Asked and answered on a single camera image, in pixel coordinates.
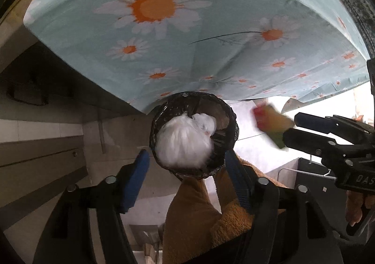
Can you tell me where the bin with black bag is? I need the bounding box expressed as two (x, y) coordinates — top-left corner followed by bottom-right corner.
(149, 92), (239, 181)

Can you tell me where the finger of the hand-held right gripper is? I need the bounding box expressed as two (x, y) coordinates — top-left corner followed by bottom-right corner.
(282, 128), (350, 160)
(294, 112), (368, 137)

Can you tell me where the person's right hand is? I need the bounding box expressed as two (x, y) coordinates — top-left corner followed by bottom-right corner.
(346, 193), (370, 227)

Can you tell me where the person's brown fleece clothing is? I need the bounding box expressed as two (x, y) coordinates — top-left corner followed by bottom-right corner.
(162, 154), (293, 264)

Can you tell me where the blue daisy print tablecloth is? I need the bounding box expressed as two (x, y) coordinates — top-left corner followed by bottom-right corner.
(23, 0), (370, 115)

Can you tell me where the grey kitchen cabinet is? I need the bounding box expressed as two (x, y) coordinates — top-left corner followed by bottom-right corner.
(0, 41), (147, 223)

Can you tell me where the pale cardboard box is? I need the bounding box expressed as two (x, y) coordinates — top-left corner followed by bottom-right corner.
(129, 224), (165, 264)

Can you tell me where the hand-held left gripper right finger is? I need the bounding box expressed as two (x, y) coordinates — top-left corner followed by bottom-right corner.
(224, 149), (345, 264)

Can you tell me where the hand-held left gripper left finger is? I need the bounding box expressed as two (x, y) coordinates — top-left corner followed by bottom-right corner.
(32, 149), (150, 264)

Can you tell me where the red green snack wrapper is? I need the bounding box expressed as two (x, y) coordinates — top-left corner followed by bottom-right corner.
(253, 104), (295, 150)

